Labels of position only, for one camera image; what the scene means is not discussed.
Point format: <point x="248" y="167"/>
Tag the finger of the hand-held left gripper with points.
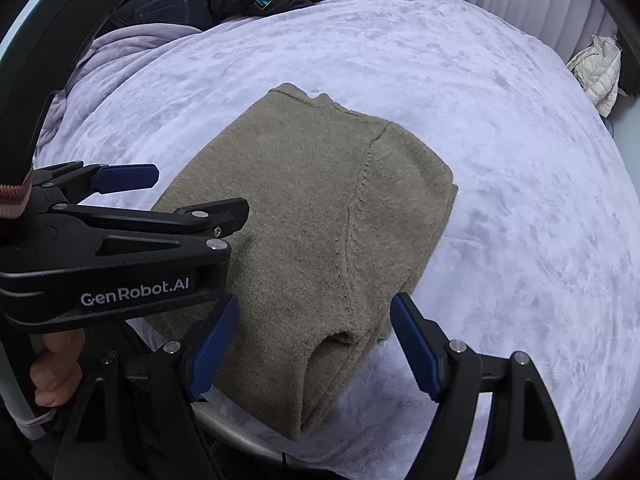
<point x="200" y="217"/>
<point x="125" y="179"/>

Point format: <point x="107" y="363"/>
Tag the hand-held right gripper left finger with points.
<point x="212" y="345"/>

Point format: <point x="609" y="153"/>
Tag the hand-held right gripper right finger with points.
<point x="415" y="345"/>

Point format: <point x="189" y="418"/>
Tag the beige knit sweater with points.
<point x="300" y="210"/>

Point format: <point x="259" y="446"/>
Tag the person's left hand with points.
<point x="55" y="365"/>

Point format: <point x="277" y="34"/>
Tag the bunched mauve plush blanket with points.
<point x="120" y="45"/>

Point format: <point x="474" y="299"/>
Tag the cream puffer jacket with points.
<point x="597" y="75"/>

